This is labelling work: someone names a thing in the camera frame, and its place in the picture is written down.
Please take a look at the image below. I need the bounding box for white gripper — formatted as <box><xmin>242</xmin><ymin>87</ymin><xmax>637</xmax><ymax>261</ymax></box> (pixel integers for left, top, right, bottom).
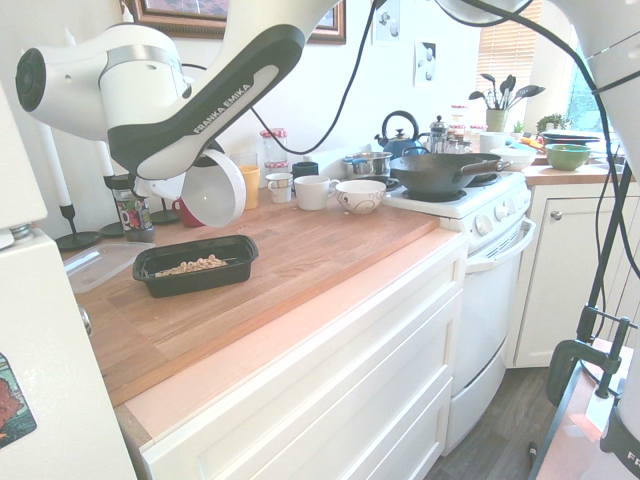
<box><xmin>132</xmin><ymin>172</ymin><xmax>186</xmax><ymax>201</ymax></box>

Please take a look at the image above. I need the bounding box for plain white bowl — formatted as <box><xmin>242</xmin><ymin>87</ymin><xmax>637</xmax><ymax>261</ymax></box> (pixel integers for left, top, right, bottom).
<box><xmin>180</xmin><ymin>147</ymin><xmax>247</xmax><ymax>229</ymax></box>

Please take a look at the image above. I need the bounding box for black lidded spice jar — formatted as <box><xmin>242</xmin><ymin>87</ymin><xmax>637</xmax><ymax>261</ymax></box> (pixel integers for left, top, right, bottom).
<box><xmin>112</xmin><ymin>187</ymin><xmax>156</xmax><ymax>243</ymax></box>

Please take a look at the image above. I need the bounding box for red cup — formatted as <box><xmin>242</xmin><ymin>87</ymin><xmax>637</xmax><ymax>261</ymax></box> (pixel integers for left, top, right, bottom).
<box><xmin>171</xmin><ymin>197</ymin><xmax>207</xmax><ymax>229</ymax></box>

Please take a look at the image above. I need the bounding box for yellow mug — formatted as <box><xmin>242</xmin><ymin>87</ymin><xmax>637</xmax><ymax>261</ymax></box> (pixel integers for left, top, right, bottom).
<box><xmin>238</xmin><ymin>165</ymin><xmax>262</xmax><ymax>210</ymax></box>

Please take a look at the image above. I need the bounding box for clear plastic container lid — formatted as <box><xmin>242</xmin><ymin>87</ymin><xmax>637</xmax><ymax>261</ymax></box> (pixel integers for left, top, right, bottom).
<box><xmin>63</xmin><ymin>242</ymin><xmax>155</xmax><ymax>295</ymax></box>

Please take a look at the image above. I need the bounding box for short white taper candle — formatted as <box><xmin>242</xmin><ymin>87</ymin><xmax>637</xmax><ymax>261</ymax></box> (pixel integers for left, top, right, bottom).
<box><xmin>39</xmin><ymin>127</ymin><xmax>72</xmax><ymax>207</ymax></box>

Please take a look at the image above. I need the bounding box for black plastic food container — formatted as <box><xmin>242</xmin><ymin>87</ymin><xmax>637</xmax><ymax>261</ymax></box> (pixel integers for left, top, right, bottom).
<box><xmin>132</xmin><ymin>234</ymin><xmax>260</xmax><ymax>299</ymax></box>

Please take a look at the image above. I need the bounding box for small white patterned cup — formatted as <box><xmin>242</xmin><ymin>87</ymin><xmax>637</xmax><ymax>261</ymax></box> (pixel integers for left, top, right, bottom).
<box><xmin>265</xmin><ymin>172</ymin><xmax>295</xmax><ymax>204</ymax></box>

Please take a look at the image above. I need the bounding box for tall jar red checkered lid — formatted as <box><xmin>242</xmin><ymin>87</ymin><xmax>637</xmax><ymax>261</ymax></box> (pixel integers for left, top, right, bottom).
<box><xmin>258</xmin><ymin>128</ymin><xmax>290</xmax><ymax>164</ymax></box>

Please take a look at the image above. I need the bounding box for large white mug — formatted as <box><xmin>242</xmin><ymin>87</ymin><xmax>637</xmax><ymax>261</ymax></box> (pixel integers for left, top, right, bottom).
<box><xmin>293</xmin><ymin>174</ymin><xmax>341</xmax><ymax>211</ymax></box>

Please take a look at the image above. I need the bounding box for white bowl swirl pattern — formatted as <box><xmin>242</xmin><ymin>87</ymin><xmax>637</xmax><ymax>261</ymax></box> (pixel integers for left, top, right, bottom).
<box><xmin>334</xmin><ymin>179</ymin><xmax>387</xmax><ymax>215</ymax></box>

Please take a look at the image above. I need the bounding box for stainless steel pot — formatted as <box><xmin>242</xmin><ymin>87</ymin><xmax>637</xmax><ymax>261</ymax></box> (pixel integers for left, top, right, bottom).
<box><xmin>343</xmin><ymin>151</ymin><xmax>395</xmax><ymax>179</ymax></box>

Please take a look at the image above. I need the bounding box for blue kettle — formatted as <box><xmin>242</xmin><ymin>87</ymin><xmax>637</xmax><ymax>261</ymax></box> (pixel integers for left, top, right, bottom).
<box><xmin>375</xmin><ymin>110</ymin><xmax>431</xmax><ymax>159</ymax></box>

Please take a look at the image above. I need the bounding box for white drawer cabinet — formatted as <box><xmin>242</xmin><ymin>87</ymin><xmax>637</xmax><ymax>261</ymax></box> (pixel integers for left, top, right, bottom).
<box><xmin>139</xmin><ymin>239</ymin><xmax>469</xmax><ymax>480</ymax></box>

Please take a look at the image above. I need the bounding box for colourful illustrated fridge magnet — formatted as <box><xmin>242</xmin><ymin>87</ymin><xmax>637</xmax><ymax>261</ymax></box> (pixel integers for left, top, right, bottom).
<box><xmin>0</xmin><ymin>352</ymin><xmax>39</xmax><ymax>449</ymax></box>

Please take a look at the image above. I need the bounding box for dark wok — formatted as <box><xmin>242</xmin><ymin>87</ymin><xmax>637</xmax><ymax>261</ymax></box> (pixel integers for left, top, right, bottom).
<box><xmin>388</xmin><ymin>152</ymin><xmax>512</xmax><ymax>197</ymax></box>

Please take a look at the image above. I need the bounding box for glass french press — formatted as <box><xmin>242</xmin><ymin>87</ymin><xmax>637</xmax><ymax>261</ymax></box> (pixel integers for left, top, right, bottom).
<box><xmin>428</xmin><ymin>114</ymin><xmax>450</xmax><ymax>155</ymax></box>

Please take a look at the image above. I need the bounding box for white canister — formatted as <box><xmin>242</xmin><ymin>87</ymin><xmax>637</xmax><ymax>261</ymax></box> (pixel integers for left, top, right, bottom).
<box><xmin>478</xmin><ymin>131</ymin><xmax>509</xmax><ymax>154</ymax></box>

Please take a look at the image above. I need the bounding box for pale utensil crock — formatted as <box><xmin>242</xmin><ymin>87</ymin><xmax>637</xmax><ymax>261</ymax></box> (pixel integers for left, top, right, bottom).
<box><xmin>485</xmin><ymin>108</ymin><xmax>510</xmax><ymax>134</ymax></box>

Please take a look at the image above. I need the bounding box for white stove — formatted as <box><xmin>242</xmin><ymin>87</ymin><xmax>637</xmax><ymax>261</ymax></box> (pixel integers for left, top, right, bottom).
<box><xmin>382</xmin><ymin>169</ymin><xmax>537</xmax><ymax>456</ymax></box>

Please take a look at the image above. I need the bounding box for wide white serving bowl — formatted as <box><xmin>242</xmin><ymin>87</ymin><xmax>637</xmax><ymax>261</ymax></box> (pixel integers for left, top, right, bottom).
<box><xmin>489</xmin><ymin>147</ymin><xmax>538</xmax><ymax>171</ymax></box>

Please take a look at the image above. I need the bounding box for potted plant in white pot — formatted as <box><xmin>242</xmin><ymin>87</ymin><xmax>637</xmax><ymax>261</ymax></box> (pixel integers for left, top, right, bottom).
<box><xmin>468</xmin><ymin>73</ymin><xmax>547</xmax><ymax>111</ymax></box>

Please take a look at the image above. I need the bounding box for wooden window blind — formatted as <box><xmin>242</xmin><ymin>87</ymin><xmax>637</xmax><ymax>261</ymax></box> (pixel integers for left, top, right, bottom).
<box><xmin>477</xmin><ymin>0</ymin><xmax>544</xmax><ymax>96</ymax></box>

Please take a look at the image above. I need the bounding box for small green plant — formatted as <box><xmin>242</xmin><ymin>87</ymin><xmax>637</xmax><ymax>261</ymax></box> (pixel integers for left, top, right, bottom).
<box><xmin>535</xmin><ymin>113</ymin><xmax>571</xmax><ymax>135</ymax></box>

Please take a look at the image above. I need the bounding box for blue plate stack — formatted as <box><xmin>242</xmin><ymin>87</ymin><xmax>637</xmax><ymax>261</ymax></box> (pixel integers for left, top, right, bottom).
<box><xmin>539</xmin><ymin>129</ymin><xmax>591</xmax><ymax>146</ymax></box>

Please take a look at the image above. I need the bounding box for green mixing bowl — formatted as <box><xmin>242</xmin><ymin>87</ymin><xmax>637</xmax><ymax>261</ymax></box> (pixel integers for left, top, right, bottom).
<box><xmin>544</xmin><ymin>143</ymin><xmax>593</xmax><ymax>172</ymax></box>

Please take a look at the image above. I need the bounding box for white cupboard with knob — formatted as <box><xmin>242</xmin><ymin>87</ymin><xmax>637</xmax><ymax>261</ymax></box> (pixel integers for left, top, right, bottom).
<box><xmin>512</xmin><ymin>184</ymin><xmax>640</xmax><ymax>369</ymax></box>

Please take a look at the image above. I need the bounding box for dark green c-clamp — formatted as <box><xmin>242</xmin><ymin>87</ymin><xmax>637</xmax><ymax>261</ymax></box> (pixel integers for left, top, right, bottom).
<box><xmin>544</xmin><ymin>304</ymin><xmax>631</xmax><ymax>406</ymax></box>

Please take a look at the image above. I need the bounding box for robot mounting table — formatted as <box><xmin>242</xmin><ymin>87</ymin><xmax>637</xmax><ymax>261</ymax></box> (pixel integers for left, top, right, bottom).
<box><xmin>527</xmin><ymin>339</ymin><xmax>640</xmax><ymax>480</ymax></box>

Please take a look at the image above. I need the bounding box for framed wall picture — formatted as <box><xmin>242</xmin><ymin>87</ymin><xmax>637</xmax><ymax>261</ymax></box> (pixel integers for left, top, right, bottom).
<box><xmin>132</xmin><ymin>0</ymin><xmax>347</xmax><ymax>46</ymax></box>

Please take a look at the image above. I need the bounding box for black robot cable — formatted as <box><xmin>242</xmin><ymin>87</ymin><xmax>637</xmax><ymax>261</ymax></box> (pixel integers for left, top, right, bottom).
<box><xmin>179</xmin><ymin>0</ymin><xmax>640</xmax><ymax>346</ymax></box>

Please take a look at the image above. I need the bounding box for wall photo print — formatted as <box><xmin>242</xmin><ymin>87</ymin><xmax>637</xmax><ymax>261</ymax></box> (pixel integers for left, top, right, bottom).
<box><xmin>413</xmin><ymin>40</ymin><xmax>438</xmax><ymax>87</ymax></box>
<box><xmin>372</xmin><ymin>0</ymin><xmax>401</xmax><ymax>47</ymax></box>

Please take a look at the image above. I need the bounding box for black camera stand pole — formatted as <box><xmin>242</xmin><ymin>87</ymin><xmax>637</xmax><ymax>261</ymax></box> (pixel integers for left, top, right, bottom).
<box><xmin>577</xmin><ymin>169</ymin><xmax>634</xmax><ymax>341</ymax></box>

